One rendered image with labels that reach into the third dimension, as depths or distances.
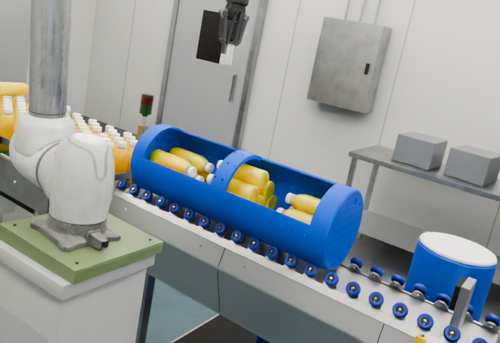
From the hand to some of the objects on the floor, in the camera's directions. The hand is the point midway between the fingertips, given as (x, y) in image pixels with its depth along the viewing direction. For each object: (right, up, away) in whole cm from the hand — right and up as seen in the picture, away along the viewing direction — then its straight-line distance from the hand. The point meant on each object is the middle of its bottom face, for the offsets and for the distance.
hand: (226, 54), depth 170 cm
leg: (-48, -138, +75) cm, 164 cm away
